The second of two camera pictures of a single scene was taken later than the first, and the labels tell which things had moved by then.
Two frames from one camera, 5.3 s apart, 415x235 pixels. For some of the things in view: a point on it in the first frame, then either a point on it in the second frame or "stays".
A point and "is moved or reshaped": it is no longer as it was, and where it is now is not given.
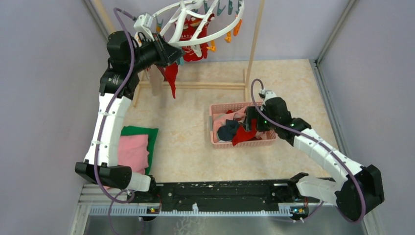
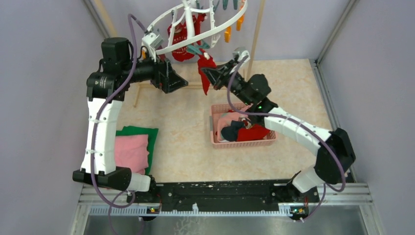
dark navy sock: (225, 132) is moved or reshaped
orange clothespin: (213, 47) -> (227, 34)
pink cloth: (133, 152) stays
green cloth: (152, 134) stays
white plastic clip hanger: (183, 5) is moved or reshaped
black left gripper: (167, 53) -> (165, 77)
